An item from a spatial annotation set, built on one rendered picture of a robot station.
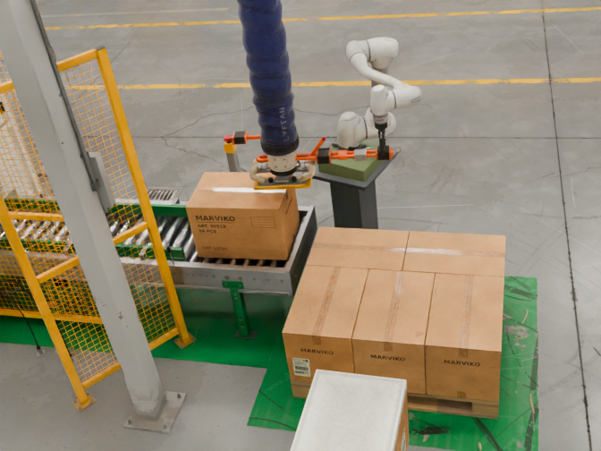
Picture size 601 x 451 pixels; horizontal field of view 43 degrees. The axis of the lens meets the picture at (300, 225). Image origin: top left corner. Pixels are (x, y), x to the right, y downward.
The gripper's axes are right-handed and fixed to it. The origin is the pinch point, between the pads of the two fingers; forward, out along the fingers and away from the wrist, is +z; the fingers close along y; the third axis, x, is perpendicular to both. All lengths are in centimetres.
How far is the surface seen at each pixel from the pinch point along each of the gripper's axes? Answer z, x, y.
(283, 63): -62, -50, 7
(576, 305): 121, 119, 2
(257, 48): -74, -61, 13
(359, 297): 67, -16, 52
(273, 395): 121, -71, 80
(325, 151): -1.2, -33.4, -0.9
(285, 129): -23, -53, 9
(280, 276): 64, -65, 34
